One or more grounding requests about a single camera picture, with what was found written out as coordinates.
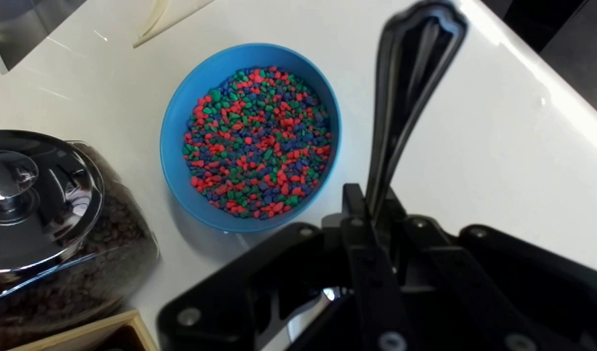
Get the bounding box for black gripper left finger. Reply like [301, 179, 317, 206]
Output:
[157, 183, 413, 351]

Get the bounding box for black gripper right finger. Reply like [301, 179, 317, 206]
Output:
[377, 193, 597, 351]

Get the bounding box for dark metal spoon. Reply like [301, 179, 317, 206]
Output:
[364, 0, 471, 220]

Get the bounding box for beads in blue bowl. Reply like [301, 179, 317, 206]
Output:
[182, 64, 336, 220]

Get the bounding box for blue plastic bowl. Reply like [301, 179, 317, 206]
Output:
[159, 40, 346, 235]

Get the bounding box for wooden coffee rack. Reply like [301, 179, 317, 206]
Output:
[13, 308, 161, 351]

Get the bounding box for steel sink basin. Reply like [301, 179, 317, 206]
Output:
[0, 0, 91, 74]

